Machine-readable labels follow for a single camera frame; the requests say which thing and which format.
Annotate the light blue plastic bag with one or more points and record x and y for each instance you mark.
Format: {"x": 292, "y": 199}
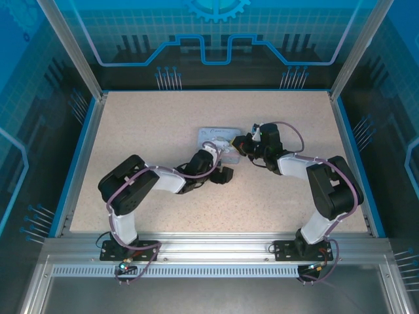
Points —
{"x": 216, "y": 137}

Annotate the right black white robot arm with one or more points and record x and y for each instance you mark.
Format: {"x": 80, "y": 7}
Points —
{"x": 334, "y": 189}

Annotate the small connector circuit board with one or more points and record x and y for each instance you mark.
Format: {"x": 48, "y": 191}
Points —
{"x": 313, "y": 268}
{"x": 124, "y": 267}

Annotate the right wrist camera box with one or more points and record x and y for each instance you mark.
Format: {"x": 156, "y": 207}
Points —
{"x": 256, "y": 130}

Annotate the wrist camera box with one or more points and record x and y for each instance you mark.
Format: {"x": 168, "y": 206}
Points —
{"x": 256, "y": 130}
{"x": 210, "y": 149}

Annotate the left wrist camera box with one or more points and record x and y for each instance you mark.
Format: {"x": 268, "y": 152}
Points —
{"x": 210, "y": 149}

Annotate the aluminium mounting rail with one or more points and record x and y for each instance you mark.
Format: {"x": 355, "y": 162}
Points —
{"x": 216, "y": 245}

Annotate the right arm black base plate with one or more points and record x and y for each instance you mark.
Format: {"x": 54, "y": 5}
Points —
{"x": 284, "y": 251}

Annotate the aluminium frame post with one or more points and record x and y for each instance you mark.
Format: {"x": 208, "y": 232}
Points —
{"x": 357, "y": 55}
{"x": 78, "y": 55}

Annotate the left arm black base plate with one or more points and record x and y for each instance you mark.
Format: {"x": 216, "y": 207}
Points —
{"x": 111, "y": 252}

